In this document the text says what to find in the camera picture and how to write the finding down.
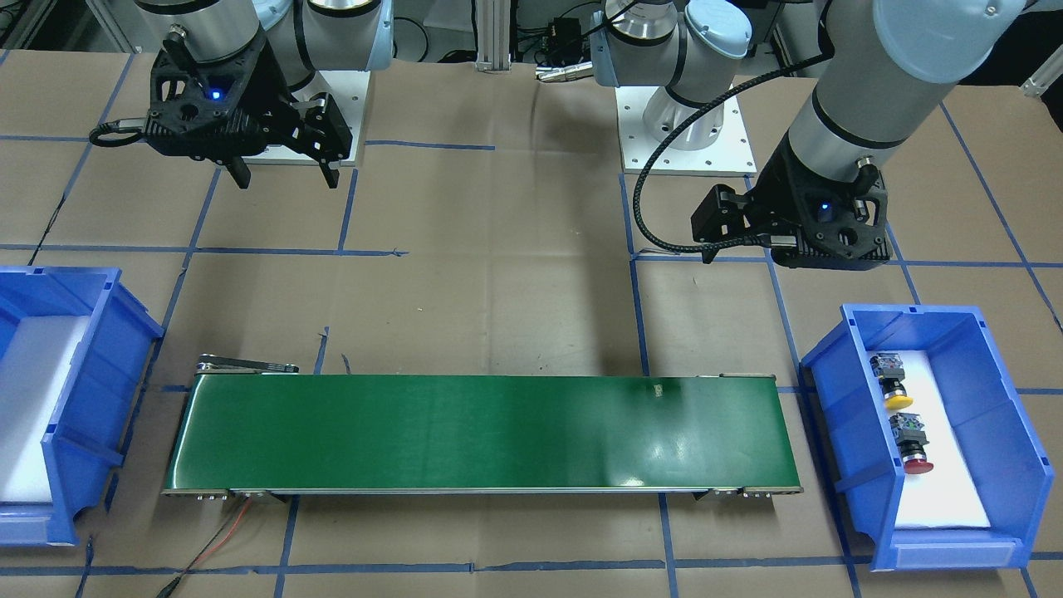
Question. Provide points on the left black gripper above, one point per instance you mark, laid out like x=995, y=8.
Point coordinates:
x=776, y=193

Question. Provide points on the white foam in bin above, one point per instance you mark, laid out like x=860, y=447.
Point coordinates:
x=945, y=497
x=34, y=369

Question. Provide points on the blue bin robot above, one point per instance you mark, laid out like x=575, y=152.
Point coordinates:
x=83, y=441
x=1010, y=469

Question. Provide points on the yellow push button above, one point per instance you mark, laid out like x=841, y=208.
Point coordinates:
x=888, y=370

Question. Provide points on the green conveyor belt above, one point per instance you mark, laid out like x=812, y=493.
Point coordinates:
x=390, y=434

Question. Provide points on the red push button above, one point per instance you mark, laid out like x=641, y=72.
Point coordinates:
x=909, y=434

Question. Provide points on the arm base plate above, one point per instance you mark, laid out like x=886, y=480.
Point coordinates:
x=350, y=90
x=716, y=144

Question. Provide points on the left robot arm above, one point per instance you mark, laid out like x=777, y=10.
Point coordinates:
x=888, y=64

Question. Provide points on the aluminium frame post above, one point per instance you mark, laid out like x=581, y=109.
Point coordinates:
x=492, y=28

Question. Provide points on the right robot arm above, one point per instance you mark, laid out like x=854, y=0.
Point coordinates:
x=305, y=36

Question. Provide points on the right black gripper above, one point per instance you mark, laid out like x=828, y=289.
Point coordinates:
x=267, y=90

